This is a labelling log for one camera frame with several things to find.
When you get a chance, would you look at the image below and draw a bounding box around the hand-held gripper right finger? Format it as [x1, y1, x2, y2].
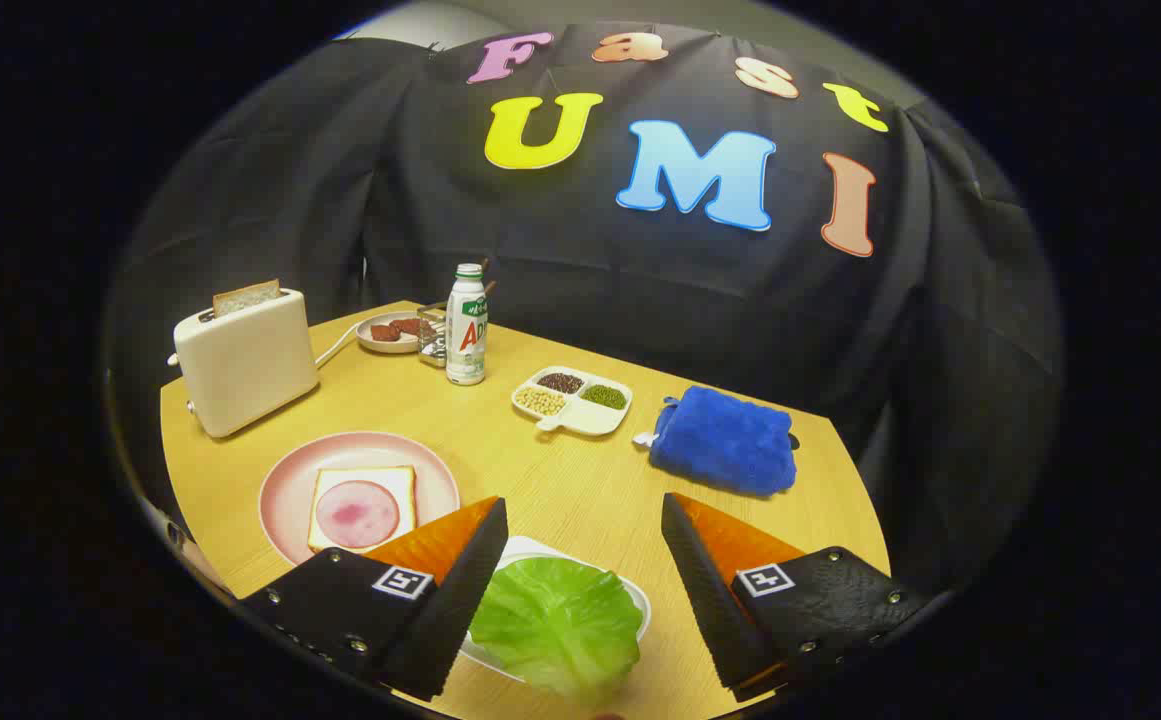
[661, 491, 929, 701]

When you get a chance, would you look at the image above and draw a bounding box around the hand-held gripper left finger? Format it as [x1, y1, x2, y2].
[238, 496, 510, 703]

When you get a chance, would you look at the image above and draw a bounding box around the green lettuce leaf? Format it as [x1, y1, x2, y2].
[468, 556, 644, 701]

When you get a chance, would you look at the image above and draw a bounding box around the toasted bread slice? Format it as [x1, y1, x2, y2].
[212, 279, 282, 319]

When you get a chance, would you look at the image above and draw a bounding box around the white rounded plate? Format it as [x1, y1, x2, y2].
[460, 536, 653, 684]

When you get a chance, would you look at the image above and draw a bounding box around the pink ham slice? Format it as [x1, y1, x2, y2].
[314, 480, 402, 549]

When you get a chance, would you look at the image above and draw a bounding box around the blue fluffy towel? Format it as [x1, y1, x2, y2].
[633, 386, 801, 498]

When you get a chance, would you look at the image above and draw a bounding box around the white bread slice with ham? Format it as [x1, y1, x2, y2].
[307, 466, 418, 554]

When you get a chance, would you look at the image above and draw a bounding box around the pink round plate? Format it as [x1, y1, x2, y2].
[258, 431, 461, 568]

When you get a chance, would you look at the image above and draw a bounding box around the white divided dish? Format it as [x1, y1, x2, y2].
[511, 366, 634, 438]

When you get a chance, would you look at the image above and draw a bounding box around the white drink bottle green cap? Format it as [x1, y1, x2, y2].
[445, 263, 489, 387]

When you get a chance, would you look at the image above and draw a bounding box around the metal mesh chopstick holder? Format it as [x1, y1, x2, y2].
[417, 305, 451, 368]

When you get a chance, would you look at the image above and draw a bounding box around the small round beige plate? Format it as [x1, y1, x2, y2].
[355, 311, 431, 355]

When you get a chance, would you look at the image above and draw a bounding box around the black backdrop cloth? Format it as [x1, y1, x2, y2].
[105, 20, 1066, 601]

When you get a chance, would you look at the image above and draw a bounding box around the cream white toaster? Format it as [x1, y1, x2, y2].
[168, 288, 321, 439]

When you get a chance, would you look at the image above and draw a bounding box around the white toaster cable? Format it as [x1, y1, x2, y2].
[313, 320, 361, 369]

